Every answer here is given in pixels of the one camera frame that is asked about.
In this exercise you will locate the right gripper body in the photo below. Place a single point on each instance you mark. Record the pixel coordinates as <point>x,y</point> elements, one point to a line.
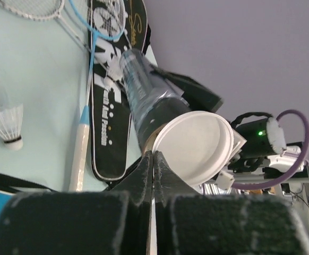
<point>264,137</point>

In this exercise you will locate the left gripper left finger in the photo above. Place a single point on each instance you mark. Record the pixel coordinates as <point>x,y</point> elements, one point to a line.
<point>138,186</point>

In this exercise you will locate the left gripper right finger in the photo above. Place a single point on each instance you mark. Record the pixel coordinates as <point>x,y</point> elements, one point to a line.
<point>178,218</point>

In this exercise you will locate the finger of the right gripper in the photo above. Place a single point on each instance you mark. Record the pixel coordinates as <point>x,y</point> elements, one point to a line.
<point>198,96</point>

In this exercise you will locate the black shuttlecock tube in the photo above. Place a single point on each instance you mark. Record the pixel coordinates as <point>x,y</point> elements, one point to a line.
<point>152,100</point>

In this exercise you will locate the white tube lid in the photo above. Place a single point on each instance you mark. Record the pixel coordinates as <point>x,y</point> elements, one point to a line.
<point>196,145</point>

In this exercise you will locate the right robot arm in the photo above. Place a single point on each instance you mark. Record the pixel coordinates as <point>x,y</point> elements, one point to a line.
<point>294,155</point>

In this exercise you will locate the black racket cover front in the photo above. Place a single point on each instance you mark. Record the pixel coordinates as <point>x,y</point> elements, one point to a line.
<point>110,115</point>

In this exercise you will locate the black racket cover gold script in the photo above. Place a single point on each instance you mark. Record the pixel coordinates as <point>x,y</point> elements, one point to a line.
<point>137,36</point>

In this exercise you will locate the light blue racket right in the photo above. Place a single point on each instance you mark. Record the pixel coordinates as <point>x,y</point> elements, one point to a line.
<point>106,21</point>

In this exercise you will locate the shuttlecock at table centre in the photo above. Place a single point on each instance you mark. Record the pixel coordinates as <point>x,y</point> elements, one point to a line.
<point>11,119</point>

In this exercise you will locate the light green table mat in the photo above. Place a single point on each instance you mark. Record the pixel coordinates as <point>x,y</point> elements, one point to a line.
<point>45,68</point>

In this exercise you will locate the white racket centre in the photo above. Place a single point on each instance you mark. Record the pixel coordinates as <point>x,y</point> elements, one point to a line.
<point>41,11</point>

